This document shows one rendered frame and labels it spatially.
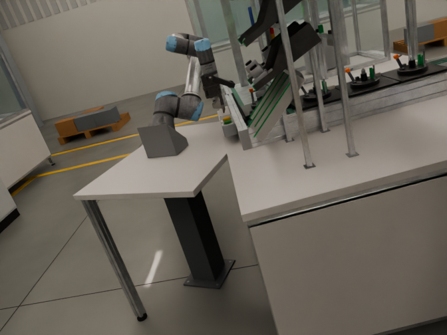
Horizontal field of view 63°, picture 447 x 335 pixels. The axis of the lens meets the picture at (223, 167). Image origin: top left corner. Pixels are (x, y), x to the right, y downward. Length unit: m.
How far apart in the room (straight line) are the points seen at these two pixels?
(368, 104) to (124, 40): 8.97
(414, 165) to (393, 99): 0.61
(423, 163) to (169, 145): 1.19
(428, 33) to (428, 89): 5.43
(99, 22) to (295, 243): 9.65
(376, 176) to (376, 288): 0.46
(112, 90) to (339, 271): 9.73
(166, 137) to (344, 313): 1.16
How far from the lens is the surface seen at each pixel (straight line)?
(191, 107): 2.05
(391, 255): 1.50
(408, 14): 2.77
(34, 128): 6.22
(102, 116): 7.21
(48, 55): 11.26
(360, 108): 1.86
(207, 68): 1.81
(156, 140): 1.99
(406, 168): 1.36
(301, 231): 1.32
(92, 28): 10.66
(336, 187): 1.29
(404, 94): 1.94
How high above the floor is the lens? 1.48
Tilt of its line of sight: 22 degrees down
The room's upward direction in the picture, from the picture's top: 16 degrees counter-clockwise
